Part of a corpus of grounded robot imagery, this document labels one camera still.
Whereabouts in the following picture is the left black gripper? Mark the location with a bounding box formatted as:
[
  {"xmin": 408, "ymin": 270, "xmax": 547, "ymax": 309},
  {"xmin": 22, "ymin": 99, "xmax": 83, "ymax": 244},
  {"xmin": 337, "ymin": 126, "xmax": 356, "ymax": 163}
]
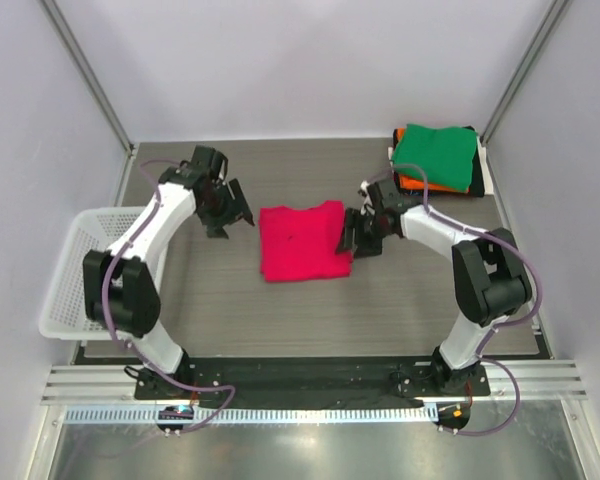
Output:
[{"xmin": 197, "ymin": 179, "xmax": 252, "ymax": 239}]

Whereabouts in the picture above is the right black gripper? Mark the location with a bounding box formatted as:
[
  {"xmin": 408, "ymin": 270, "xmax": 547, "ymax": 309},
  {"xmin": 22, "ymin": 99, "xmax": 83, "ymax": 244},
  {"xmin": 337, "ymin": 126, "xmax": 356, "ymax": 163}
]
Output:
[{"xmin": 335, "ymin": 208, "xmax": 390, "ymax": 260}]

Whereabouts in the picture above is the pink t shirt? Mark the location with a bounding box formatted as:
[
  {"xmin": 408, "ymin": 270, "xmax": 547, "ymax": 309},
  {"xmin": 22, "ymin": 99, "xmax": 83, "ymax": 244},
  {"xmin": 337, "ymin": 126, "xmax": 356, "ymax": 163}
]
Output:
[{"xmin": 259, "ymin": 200, "xmax": 353, "ymax": 283}]

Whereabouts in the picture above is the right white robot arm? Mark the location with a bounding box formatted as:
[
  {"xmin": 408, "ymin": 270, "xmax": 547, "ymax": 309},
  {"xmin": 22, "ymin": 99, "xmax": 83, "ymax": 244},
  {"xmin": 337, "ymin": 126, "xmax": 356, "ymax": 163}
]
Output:
[{"xmin": 336, "ymin": 205, "xmax": 532, "ymax": 396}]

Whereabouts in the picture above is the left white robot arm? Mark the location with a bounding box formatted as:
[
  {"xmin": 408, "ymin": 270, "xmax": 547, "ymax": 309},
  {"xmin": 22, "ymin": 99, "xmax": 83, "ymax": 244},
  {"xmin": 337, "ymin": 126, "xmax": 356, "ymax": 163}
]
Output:
[{"xmin": 82, "ymin": 162, "xmax": 254, "ymax": 399}]

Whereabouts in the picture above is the orange folded t shirt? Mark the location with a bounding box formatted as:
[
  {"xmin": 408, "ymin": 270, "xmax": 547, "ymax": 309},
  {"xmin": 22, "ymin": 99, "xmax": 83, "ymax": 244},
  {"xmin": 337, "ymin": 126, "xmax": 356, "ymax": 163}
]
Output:
[{"xmin": 392, "ymin": 127, "xmax": 456, "ymax": 194}]

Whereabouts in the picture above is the green folded t shirt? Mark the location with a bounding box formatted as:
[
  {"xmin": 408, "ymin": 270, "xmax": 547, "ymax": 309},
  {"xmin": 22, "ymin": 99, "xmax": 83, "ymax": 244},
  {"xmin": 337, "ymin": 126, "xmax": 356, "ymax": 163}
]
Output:
[{"xmin": 390, "ymin": 122, "xmax": 479, "ymax": 193}]

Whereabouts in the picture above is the black folded t shirt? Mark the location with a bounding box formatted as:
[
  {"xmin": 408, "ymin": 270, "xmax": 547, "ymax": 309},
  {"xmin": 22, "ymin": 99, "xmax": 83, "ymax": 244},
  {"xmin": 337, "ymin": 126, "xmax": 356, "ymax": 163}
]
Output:
[{"xmin": 391, "ymin": 124, "xmax": 487, "ymax": 199}]

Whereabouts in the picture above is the white folded t shirt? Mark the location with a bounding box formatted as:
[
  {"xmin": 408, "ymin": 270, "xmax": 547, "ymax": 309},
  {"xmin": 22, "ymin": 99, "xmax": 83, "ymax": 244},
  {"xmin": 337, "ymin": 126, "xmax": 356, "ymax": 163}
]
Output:
[{"xmin": 397, "ymin": 142, "xmax": 494, "ymax": 198}]

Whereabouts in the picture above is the white plastic basket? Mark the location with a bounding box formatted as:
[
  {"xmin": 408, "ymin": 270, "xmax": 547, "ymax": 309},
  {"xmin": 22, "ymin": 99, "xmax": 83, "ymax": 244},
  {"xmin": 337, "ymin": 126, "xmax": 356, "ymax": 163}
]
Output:
[{"xmin": 39, "ymin": 207, "xmax": 166, "ymax": 341}]

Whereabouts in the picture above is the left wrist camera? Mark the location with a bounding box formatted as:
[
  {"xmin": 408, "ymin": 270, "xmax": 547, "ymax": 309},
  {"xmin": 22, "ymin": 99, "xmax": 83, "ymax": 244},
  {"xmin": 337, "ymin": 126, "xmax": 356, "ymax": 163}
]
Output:
[{"xmin": 179, "ymin": 145, "xmax": 229, "ymax": 181}]

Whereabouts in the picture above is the left aluminium corner post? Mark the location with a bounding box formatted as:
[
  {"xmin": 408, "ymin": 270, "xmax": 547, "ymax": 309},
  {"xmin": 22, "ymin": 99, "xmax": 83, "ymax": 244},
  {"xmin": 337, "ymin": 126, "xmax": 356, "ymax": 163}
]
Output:
[{"xmin": 39, "ymin": 0, "xmax": 134, "ymax": 156}]

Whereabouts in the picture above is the aluminium corner post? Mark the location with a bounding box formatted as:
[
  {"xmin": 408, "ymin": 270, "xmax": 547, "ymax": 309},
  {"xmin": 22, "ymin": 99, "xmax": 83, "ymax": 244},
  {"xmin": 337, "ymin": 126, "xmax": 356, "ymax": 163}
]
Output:
[
  {"xmin": 481, "ymin": 0, "xmax": 572, "ymax": 145},
  {"xmin": 39, "ymin": 0, "xmax": 134, "ymax": 156}
]

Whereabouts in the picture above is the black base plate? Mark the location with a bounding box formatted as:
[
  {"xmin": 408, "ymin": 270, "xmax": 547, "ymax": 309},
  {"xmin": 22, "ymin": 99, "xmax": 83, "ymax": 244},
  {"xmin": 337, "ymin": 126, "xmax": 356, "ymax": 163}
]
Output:
[{"xmin": 125, "ymin": 357, "xmax": 491, "ymax": 410}]

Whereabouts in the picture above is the white slotted cable duct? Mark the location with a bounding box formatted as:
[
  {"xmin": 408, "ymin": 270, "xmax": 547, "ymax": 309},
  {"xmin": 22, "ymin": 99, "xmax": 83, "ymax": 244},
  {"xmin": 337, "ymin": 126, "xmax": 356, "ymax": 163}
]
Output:
[{"xmin": 64, "ymin": 403, "xmax": 438, "ymax": 425}]

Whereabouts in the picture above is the aluminium rail frame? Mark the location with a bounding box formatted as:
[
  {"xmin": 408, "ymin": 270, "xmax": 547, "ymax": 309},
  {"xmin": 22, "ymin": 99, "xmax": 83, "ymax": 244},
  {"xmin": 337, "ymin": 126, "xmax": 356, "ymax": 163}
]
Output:
[{"xmin": 41, "ymin": 360, "xmax": 587, "ymax": 405}]

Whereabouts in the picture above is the right aluminium corner post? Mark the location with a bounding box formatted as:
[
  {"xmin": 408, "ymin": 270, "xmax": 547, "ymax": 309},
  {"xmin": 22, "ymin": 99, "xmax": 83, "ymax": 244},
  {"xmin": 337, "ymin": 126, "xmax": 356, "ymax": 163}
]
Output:
[{"xmin": 481, "ymin": 0, "xmax": 572, "ymax": 145}]

